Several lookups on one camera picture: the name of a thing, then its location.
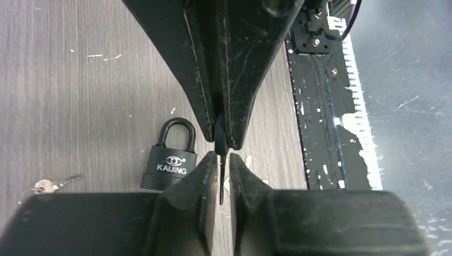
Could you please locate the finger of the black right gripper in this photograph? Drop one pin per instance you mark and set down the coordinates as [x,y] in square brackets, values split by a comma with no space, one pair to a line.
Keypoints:
[250,34]
[175,29]

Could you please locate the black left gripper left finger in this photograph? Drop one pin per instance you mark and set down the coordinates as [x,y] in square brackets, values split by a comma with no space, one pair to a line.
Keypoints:
[178,221]

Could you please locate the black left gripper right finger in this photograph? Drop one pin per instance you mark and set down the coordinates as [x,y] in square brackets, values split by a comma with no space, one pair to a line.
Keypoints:
[269,221]

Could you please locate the black Kaijing padlock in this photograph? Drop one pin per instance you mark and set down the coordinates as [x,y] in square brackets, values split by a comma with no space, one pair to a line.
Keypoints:
[166,166]

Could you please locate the black head key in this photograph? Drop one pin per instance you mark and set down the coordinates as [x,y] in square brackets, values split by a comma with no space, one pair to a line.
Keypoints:
[222,166]

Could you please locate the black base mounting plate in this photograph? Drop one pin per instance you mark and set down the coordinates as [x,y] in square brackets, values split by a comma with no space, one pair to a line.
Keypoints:
[336,141]

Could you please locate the small silver key with ring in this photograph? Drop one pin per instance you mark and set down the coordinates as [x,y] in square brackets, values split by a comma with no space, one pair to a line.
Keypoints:
[47,186]

